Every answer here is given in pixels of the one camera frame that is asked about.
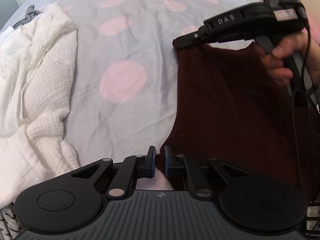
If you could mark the black white checkered cloth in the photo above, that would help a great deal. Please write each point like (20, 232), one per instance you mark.
(8, 226)

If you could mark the maroon knit garment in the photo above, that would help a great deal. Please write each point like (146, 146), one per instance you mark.
(230, 110)

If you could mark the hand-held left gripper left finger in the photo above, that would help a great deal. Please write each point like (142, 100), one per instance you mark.
(152, 163)

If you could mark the person's right forearm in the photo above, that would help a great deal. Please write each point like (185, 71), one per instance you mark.
(315, 62)

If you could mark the bed with pink dotted sheet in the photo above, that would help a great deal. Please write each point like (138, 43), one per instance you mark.
(125, 42)

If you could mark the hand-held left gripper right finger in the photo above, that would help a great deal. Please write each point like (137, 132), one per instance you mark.
(167, 163)

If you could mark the white muslin blanket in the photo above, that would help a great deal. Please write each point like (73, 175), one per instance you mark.
(32, 87)

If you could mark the grey cloth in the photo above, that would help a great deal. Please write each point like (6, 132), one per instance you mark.
(28, 15)

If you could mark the black white patterned cloth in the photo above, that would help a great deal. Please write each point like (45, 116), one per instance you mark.
(313, 217)

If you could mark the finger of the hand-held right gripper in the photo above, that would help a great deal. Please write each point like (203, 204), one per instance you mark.
(190, 40)

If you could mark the person's right hand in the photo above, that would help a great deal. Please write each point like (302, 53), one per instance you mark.
(277, 67)

